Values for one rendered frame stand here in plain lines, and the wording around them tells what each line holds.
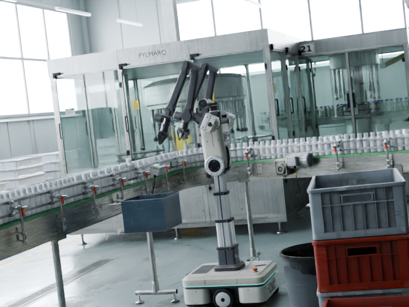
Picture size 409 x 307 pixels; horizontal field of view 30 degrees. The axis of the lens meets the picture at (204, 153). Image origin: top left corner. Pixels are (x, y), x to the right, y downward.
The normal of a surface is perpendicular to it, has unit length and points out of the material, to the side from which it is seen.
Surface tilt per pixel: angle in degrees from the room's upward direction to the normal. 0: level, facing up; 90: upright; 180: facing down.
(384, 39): 90
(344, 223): 90
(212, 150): 101
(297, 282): 93
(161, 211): 90
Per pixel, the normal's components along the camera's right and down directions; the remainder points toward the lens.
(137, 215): -0.30, 0.08
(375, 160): -0.58, 0.11
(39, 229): 0.95, -0.09
